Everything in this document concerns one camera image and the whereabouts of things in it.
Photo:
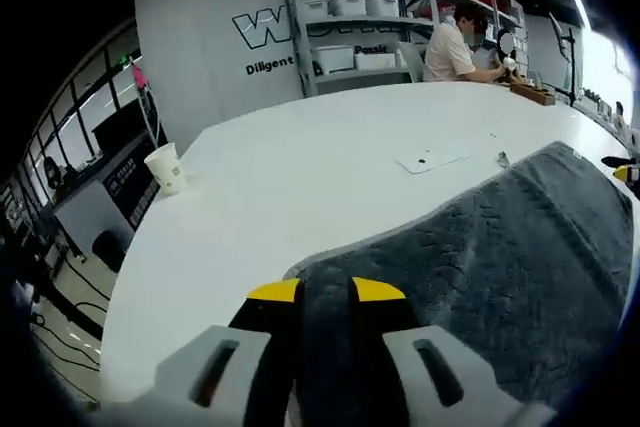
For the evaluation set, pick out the grey towel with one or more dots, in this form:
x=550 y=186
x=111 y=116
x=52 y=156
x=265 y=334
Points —
x=500 y=257

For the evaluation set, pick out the brown wooden tray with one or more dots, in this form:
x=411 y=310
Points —
x=532 y=93

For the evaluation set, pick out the black stool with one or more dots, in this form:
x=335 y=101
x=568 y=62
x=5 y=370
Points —
x=107 y=248

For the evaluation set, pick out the white paper cup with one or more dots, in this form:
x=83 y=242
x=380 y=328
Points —
x=167 y=173

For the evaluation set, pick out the white table cover plate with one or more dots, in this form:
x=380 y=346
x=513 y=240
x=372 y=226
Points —
x=425 y=163

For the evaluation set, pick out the black counter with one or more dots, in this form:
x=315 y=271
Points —
x=115 y=189

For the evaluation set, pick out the black monitor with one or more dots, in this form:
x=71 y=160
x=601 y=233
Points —
x=120 y=128

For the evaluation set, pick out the pink hanging cloth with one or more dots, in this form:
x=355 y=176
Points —
x=140 y=77

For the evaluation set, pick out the green exit sign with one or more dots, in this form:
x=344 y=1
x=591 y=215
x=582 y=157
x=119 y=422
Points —
x=124 y=58

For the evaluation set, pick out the row of white storage bins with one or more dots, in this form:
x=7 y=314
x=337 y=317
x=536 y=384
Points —
x=347 y=3

